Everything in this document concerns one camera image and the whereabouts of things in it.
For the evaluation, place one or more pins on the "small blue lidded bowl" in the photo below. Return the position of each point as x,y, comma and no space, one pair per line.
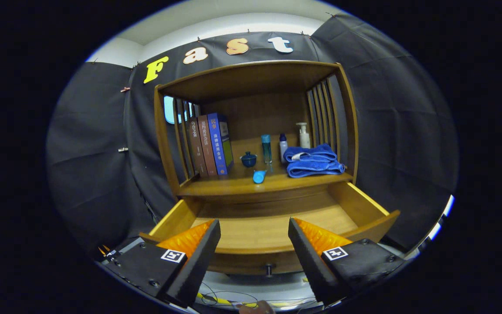
248,160

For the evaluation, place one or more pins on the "yellow black floor tape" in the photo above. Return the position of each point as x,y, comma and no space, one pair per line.
218,300

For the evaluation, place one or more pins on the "folded blue towel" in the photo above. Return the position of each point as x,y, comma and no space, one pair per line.
316,163

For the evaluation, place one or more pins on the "light blue tube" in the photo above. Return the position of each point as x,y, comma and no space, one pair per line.
259,177

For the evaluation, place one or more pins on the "white bottle with blue cap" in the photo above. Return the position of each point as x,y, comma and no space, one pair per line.
283,150

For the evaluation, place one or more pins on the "reddish brown book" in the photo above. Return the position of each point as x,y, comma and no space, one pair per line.
207,146

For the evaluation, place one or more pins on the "thick blue book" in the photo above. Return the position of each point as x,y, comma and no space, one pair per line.
217,144

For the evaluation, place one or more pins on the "black backdrop cloth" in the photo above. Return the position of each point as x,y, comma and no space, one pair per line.
89,152

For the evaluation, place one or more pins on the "wooden drawer with black knob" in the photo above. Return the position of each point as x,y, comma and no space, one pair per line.
255,231

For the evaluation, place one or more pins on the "wooden countertop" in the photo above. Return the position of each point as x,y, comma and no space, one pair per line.
233,183

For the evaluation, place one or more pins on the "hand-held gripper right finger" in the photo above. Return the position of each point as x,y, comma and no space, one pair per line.
314,266

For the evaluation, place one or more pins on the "white pump bottle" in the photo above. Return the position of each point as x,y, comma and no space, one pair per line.
304,138

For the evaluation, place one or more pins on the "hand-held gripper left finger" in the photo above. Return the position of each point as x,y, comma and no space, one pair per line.
198,266

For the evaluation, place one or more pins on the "teal bottle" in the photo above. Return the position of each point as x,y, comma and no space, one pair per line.
266,150

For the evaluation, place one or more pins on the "wooden cabinet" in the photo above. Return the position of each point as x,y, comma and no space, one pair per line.
255,113

